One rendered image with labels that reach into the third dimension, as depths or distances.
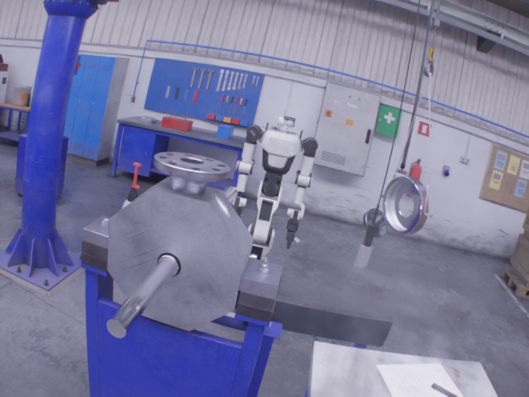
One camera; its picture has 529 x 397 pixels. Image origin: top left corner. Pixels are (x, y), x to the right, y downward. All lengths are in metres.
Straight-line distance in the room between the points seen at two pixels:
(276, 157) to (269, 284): 1.99
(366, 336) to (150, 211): 1.08
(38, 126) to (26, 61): 5.56
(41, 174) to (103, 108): 3.77
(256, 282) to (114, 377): 0.84
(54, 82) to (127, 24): 4.47
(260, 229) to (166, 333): 1.90
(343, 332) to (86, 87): 5.97
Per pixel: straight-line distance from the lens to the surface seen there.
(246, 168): 3.40
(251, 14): 6.82
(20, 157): 5.25
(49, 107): 3.21
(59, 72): 3.20
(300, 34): 6.67
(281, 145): 3.32
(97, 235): 1.58
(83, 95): 7.17
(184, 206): 1.40
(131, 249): 1.52
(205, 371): 1.70
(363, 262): 2.38
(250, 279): 1.44
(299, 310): 1.90
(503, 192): 7.29
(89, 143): 7.11
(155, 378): 1.82
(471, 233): 7.26
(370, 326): 1.96
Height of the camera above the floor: 1.71
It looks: 14 degrees down
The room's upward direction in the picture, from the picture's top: 13 degrees clockwise
